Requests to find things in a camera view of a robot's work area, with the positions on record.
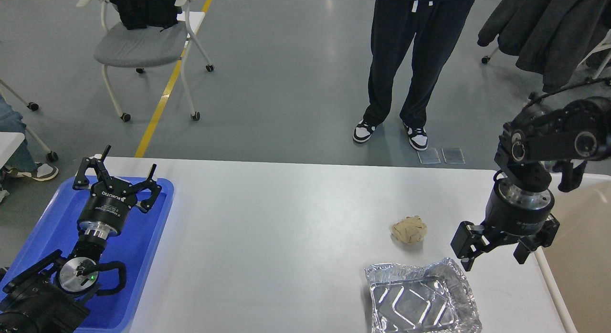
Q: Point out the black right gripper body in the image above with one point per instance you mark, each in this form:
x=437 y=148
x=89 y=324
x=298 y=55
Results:
x=513 y=211

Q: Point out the crumpled beige paper ball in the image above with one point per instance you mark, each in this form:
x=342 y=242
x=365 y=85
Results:
x=410 y=230

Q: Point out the blue plastic tray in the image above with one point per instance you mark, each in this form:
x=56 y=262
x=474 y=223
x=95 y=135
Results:
x=136 y=247

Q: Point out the right clear floor plate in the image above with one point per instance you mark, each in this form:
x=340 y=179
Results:
x=453 y=156

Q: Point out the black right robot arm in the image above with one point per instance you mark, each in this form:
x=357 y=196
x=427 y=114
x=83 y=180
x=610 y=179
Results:
x=537 y=142

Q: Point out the left clear floor plate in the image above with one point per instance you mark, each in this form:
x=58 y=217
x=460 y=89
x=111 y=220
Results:
x=429 y=156

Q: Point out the seated person in jeans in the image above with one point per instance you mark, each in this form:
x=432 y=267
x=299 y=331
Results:
x=21 y=164

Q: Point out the black backpack on chair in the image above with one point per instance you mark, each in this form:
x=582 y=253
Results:
x=140 y=14

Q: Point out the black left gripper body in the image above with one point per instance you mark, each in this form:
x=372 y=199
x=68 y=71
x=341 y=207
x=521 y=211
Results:
x=107 y=209

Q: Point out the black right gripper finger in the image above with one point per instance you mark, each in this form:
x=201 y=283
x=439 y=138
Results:
x=470 y=241
x=544 y=238

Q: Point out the grey white office chair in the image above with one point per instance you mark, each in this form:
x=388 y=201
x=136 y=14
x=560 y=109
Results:
x=146 y=48

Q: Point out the dark jacket on chair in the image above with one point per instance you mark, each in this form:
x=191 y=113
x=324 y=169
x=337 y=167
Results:
x=548 y=37

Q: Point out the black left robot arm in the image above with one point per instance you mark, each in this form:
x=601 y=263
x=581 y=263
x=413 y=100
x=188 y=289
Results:
x=51 y=295

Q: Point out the beige plastic bin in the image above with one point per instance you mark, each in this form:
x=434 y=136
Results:
x=579 y=257

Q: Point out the white side table corner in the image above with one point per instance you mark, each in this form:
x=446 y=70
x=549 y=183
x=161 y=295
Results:
x=9 y=142

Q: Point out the standing person in black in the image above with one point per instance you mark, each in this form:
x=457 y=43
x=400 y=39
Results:
x=431 y=29

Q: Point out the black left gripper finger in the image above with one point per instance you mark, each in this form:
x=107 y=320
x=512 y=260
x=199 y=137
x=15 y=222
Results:
x=96 y=164
x=149 y=184

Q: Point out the aluminium foil tray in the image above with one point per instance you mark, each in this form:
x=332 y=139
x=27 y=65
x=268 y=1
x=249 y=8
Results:
x=435 y=298

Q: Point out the clear floor plate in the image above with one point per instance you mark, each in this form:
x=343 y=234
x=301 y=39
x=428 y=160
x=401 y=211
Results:
x=453 y=156
x=429 y=156

